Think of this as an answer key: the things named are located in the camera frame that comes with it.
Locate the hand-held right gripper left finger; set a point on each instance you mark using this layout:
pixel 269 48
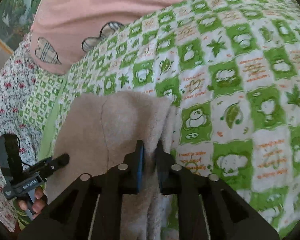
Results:
pixel 140 167

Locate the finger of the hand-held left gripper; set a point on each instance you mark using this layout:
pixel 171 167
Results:
pixel 58 160

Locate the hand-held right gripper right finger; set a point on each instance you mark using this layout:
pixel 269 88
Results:
pixel 162 177

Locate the beige knitted sweater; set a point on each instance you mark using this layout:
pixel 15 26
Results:
pixel 90 120

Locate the person's left hand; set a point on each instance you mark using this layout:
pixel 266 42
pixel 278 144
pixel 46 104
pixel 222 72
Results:
pixel 38 202

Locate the green checked pillow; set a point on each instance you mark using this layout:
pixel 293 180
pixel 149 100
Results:
pixel 40 97

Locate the white floral bedsheet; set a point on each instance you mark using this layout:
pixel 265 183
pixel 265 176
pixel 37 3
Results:
pixel 7 92

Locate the green checked cartoon blanket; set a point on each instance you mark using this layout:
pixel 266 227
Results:
pixel 240 105

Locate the pink pillow with plaid hearts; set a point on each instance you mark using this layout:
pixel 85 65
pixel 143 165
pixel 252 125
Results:
pixel 90 10

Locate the wall poster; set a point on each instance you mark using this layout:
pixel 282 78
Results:
pixel 15 12

